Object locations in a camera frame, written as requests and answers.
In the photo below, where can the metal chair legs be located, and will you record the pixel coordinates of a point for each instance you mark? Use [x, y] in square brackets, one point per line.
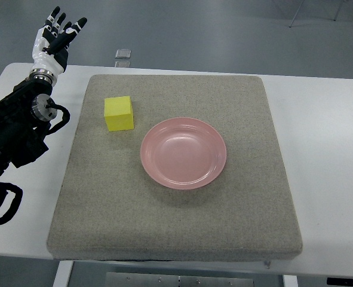
[309, 10]

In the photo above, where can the grey metal base plate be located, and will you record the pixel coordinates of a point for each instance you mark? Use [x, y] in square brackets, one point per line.
[138, 279]

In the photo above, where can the clear floor socket cover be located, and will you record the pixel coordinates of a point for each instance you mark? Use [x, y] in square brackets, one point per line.
[123, 53]

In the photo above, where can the yellow foam block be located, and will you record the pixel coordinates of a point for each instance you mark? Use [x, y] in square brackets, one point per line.
[118, 113]

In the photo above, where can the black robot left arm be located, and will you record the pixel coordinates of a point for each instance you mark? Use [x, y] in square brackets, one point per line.
[27, 116]

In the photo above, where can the white table leg frame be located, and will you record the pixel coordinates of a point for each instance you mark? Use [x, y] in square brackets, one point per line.
[63, 274]

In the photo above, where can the pink plate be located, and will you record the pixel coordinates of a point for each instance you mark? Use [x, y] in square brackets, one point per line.
[183, 153]

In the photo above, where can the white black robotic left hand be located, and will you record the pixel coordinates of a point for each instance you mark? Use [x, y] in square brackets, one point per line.
[50, 49]

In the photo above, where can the black device under table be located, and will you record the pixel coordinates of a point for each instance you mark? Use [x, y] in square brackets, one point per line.
[335, 281]

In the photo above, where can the beige fabric cushion mat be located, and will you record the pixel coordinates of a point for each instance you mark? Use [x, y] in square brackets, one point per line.
[109, 208]

